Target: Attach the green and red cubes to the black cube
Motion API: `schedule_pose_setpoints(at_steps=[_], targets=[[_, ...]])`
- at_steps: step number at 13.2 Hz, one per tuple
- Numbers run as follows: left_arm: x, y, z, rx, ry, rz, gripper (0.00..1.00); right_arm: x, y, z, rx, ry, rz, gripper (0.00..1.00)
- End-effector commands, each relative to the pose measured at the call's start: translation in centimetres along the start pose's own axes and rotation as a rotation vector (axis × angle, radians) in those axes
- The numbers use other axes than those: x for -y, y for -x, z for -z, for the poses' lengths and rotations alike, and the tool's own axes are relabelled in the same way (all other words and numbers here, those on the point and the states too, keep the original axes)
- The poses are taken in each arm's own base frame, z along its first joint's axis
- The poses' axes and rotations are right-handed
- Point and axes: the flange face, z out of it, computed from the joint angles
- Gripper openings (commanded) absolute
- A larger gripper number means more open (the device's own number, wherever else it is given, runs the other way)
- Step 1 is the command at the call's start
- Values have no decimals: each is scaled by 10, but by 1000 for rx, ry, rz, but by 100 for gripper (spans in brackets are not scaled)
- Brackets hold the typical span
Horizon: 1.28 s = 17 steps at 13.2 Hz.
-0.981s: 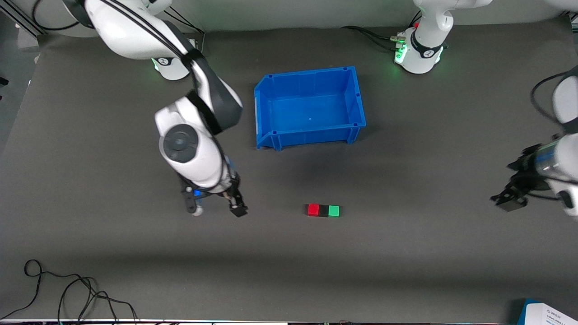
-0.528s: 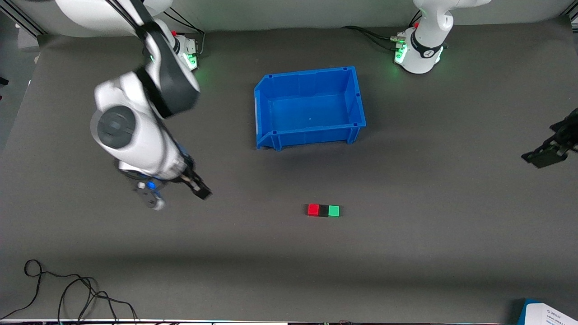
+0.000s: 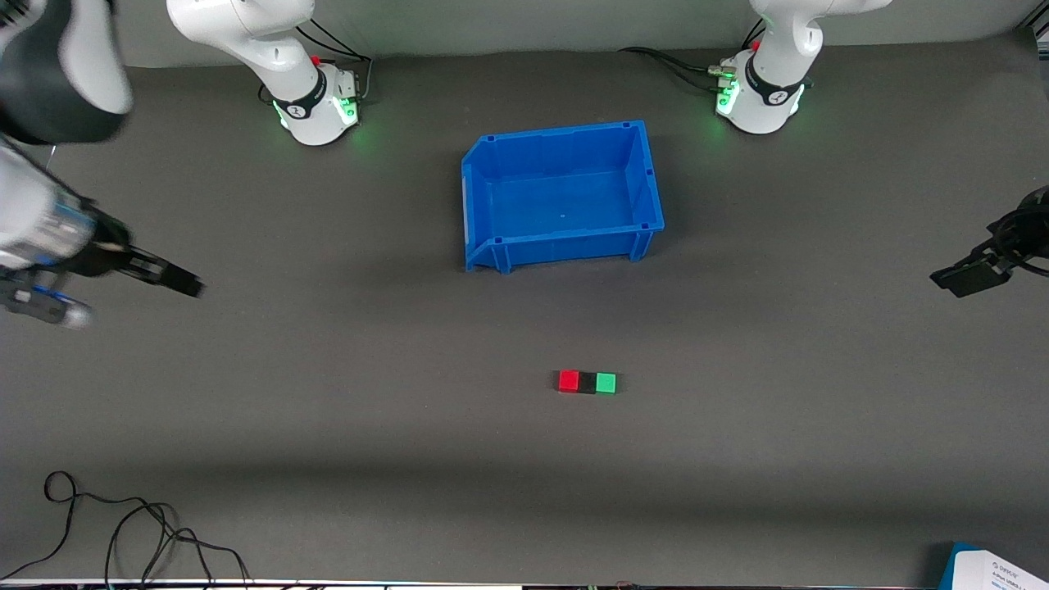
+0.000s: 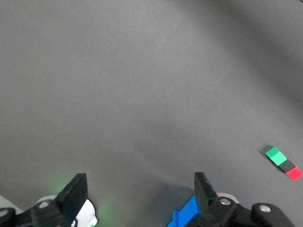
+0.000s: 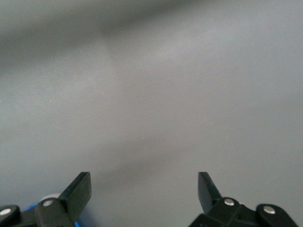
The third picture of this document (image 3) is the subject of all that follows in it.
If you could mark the blue plastic storage bin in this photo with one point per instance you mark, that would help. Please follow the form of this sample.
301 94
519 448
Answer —
565 197

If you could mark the small green cube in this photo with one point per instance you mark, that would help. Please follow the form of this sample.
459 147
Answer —
606 383

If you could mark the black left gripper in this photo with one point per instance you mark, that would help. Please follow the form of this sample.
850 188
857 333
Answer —
1007 240

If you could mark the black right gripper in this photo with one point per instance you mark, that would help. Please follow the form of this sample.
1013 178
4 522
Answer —
107 255

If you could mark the white and blue box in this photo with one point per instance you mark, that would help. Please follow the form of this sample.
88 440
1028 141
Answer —
1000 569

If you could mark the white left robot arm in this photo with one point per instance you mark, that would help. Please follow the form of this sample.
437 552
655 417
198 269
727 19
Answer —
770 92

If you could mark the small black cube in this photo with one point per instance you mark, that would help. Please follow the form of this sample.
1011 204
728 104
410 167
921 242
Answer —
587 383

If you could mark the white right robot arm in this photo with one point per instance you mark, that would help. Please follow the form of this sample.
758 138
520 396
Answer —
305 98

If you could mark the small red cube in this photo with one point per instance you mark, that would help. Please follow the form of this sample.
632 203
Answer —
569 381

